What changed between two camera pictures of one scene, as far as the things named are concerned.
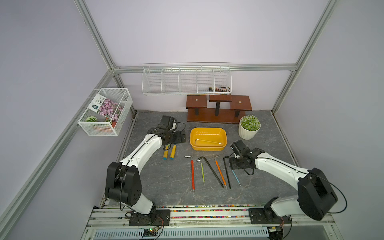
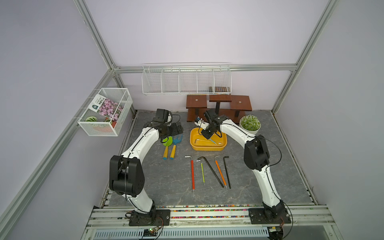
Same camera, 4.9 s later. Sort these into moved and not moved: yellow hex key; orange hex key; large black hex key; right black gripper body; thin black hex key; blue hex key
Moved: right black gripper body; blue hex key
Not moved: orange hex key; yellow hex key; thin black hex key; large black hex key
